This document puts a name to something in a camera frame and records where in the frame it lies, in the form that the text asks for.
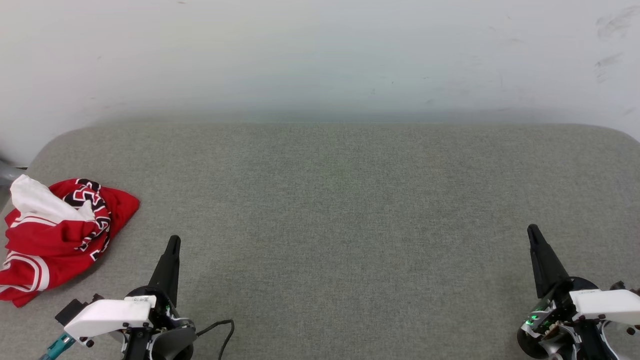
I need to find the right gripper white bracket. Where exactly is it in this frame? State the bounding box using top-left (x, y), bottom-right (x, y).
top-left (516, 224), bottom-right (640, 360)

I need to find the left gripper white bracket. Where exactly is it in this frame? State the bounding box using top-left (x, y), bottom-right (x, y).
top-left (64, 235), bottom-right (182, 360)

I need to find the red and white basketball jersey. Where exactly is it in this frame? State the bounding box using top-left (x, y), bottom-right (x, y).
top-left (0, 174), bottom-right (141, 308)

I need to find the thin black cable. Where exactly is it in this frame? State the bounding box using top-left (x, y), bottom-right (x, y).
top-left (196, 319), bottom-right (236, 360)

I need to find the teal left camera connector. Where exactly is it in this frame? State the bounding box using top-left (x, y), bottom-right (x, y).
top-left (40, 332), bottom-right (76, 360)

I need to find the grey metal pipe frame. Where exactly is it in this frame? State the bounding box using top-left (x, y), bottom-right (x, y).
top-left (0, 159), bottom-right (27, 187)

